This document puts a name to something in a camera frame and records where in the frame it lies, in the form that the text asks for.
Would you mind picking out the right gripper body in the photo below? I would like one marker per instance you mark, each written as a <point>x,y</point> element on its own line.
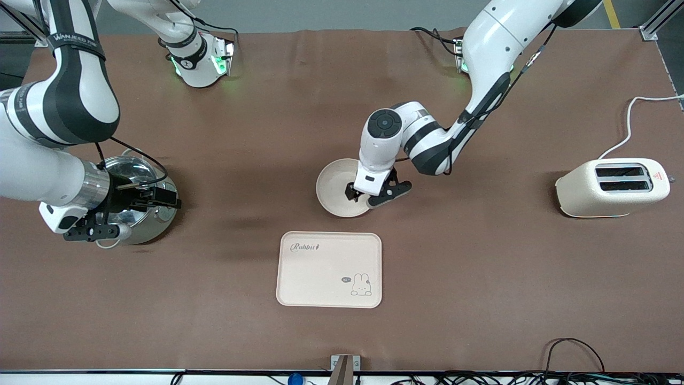
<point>118,199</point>

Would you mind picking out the beige round plate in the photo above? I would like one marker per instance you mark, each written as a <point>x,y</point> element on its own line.
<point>334,184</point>

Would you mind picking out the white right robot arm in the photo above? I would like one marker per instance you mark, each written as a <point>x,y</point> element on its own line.
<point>80,107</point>

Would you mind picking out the silver electric cooking pot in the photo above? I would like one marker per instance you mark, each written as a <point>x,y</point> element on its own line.
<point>160,219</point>

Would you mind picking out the glass pot lid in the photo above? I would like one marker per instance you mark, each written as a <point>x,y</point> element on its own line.
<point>133,171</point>

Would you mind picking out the beige rabbit print tray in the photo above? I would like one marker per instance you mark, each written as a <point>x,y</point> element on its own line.
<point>320,272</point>

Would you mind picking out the brown table mat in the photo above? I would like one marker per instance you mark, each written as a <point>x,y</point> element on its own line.
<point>267,133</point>

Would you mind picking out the blue round cap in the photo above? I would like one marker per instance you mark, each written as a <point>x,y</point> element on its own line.
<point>295,379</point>

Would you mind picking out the cream two-slot toaster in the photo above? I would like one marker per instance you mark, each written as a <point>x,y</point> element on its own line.
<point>588,195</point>

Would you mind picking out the grey metal bracket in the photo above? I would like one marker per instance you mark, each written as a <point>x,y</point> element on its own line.
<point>344,369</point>

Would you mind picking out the aluminium frame profile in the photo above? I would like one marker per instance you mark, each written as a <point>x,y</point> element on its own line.
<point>24,22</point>
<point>654,27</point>

